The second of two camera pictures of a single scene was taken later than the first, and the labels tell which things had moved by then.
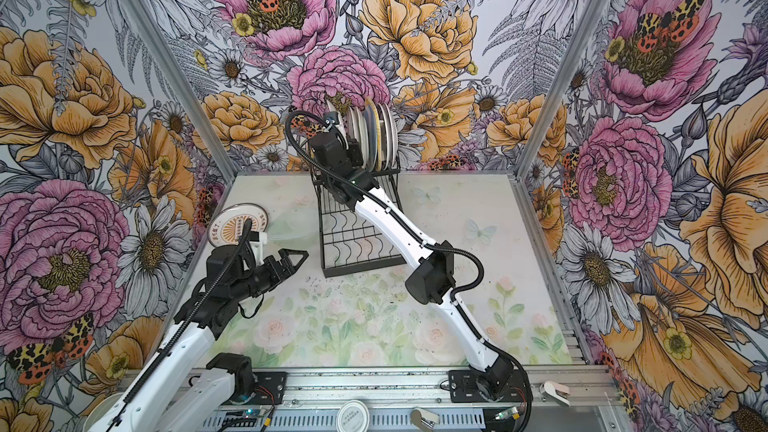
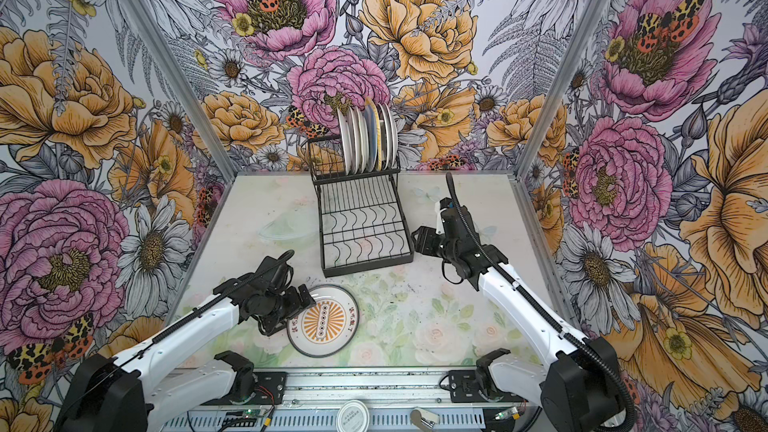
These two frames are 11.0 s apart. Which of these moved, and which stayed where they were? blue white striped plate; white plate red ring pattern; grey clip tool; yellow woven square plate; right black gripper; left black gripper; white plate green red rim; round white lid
Moved: right black gripper; left black gripper
Stayed: yellow woven square plate; blue white striped plate; white plate red ring pattern; grey clip tool; white plate green red rim; round white lid
